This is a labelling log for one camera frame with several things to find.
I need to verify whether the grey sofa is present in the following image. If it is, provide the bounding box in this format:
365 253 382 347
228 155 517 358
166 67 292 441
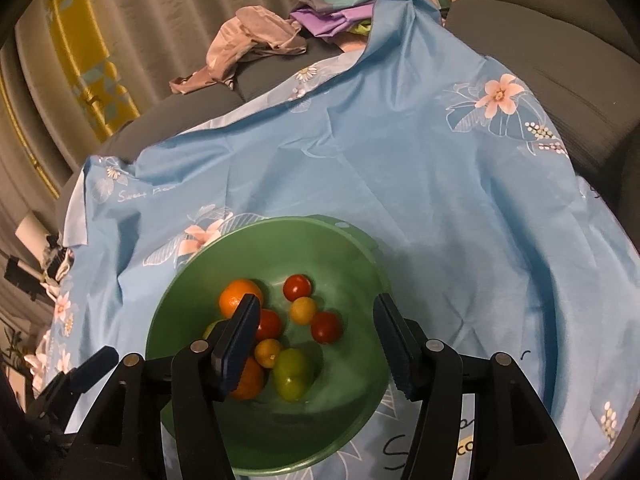
59 0 640 241

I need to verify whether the yellow cherry tomato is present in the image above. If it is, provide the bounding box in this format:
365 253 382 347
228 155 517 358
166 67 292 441
291 296 317 325
254 338 284 368

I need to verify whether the pile of mixed clothes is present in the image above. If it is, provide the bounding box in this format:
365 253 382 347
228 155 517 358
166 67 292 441
2 247 76 306

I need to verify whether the blue floral cloth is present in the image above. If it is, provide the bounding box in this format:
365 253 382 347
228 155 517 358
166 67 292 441
37 0 640 480

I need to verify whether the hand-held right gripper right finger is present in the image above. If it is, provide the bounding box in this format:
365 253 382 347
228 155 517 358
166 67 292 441
373 293 581 480

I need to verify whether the green bowl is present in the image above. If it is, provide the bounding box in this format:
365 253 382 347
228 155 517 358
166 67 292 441
145 214 393 477

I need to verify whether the pink clothing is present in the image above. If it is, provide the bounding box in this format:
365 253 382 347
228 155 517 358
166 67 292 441
169 6 310 97

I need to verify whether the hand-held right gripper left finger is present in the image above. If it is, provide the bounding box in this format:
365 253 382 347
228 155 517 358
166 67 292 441
75 294 263 480

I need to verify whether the green fruit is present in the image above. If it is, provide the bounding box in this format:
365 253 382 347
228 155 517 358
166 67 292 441
272 348 314 402

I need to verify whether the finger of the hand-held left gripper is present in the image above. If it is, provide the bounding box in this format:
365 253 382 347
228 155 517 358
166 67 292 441
64 346 120 397

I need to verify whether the orange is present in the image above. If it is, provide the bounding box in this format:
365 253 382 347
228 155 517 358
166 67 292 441
218 279 265 320
230 356 266 401

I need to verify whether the red cherry tomato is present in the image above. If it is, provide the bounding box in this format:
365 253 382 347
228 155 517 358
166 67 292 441
254 309 284 342
283 274 313 303
310 311 343 345

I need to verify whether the white board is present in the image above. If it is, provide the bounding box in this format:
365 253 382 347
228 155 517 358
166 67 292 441
14 210 53 253

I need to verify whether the yellow patterned curtain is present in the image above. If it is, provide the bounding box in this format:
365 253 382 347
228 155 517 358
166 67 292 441
44 0 142 145

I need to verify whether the purple cloth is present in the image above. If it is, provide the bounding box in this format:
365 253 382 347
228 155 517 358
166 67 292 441
290 1 376 41

